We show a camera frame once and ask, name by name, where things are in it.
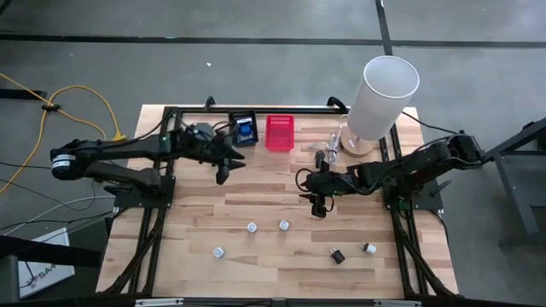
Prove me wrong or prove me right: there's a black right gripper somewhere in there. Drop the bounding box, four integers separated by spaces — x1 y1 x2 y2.
298 160 351 219

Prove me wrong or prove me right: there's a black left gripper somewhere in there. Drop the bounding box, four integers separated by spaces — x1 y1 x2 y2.
187 123 247 185

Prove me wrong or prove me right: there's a black plastic basket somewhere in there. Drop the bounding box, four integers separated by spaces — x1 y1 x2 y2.
228 109 259 148

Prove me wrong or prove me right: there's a red plastic basket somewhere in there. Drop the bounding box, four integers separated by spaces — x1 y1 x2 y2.
264 114 295 153

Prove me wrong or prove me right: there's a white shade wooden table lamp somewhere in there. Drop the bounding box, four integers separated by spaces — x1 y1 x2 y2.
340 55 421 158

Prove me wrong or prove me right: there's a black metal stand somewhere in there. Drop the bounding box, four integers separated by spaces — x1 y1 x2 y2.
471 117 546 248

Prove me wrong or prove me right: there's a black stand leg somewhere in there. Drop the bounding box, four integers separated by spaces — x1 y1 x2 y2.
0 234 103 269

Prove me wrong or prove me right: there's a white printed board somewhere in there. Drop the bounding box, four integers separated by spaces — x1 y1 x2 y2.
19 227 76 299

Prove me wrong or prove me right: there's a black flat floor bar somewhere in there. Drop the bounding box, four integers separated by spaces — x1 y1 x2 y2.
0 88 48 100

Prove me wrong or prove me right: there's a black aluminium table frame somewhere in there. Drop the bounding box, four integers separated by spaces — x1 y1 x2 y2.
97 96 460 299

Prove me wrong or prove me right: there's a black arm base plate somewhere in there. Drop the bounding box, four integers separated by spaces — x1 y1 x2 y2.
382 178 444 211
113 174 176 210

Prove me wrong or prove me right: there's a yellow extension cable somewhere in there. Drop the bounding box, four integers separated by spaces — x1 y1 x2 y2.
0 72 128 197

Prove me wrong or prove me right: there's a black power cable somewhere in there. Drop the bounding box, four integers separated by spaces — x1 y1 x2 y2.
400 110 464 136

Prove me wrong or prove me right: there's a silver aluminium bracket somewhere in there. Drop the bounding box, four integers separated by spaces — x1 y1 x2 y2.
373 299 422 307
134 298 184 307

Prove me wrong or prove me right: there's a white floor cable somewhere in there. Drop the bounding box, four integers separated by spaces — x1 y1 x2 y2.
3 194 116 236

